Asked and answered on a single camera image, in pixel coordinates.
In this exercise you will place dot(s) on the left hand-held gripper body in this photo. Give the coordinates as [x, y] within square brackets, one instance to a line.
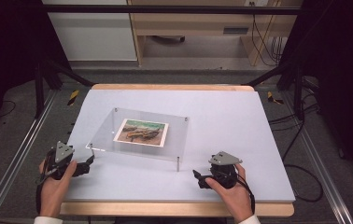
[62, 152]

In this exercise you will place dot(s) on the person's left hand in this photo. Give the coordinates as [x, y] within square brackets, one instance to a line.
[51, 196]

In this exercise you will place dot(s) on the black metal stand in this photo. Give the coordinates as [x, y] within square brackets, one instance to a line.
[39, 93]
[298, 93]

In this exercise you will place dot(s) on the white cabinet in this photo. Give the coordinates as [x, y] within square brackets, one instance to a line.
[93, 34]

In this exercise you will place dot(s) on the wooden table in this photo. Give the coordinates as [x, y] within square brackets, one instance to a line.
[165, 209]

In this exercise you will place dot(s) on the aluminium rail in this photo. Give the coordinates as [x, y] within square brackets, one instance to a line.
[317, 155]
[16, 149]

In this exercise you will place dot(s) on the black curtain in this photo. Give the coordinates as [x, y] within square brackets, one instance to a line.
[342, 77]
[6, 46]

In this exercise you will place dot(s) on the painting print of boats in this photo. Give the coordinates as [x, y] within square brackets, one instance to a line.
[142, 132]

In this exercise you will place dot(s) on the white board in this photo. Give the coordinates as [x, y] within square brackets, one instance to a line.
[227, 133]

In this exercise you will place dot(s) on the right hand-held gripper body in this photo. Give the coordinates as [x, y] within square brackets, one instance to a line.
[224, 158]

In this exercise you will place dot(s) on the grey plate on desk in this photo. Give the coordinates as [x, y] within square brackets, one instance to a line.
[235, 30]

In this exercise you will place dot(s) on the clear acrylic picture frame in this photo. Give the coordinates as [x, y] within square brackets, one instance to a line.
[177, 137]

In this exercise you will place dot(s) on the black horizontal metal bar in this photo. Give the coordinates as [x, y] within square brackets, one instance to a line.
[165, 9]

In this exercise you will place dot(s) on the wooden desk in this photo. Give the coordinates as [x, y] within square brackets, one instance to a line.
[190, 23]

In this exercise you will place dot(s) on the person's right hand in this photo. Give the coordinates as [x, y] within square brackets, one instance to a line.
[237, 199]

